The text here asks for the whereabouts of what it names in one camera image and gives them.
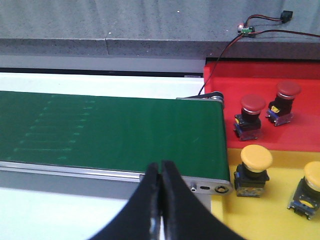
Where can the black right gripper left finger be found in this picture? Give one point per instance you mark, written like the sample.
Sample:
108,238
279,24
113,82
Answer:
139,219

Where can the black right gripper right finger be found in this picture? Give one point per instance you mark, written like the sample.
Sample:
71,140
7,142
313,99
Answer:
184,216

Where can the yellow mushroom push button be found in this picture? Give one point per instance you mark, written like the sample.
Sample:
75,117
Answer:
306,198
251,174

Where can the red mushroom push button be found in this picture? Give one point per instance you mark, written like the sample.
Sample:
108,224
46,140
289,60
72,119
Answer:
247,124
279,110

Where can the yellow plastic tray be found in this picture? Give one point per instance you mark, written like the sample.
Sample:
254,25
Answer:
267,217

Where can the green conveyor belt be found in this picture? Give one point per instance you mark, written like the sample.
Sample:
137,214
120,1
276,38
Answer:
112,135

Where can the red plastic tray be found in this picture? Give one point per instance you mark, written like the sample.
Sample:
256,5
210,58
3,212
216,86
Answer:
236,79

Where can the small green circuit board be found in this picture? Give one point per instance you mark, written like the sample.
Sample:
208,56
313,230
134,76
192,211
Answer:
245,31

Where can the grey stone counter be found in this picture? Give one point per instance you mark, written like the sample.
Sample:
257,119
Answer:
159,28

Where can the black connector plug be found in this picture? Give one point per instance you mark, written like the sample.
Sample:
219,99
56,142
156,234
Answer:
286,16

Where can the aluminium conveyor frame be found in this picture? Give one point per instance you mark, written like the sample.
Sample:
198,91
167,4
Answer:
212,187

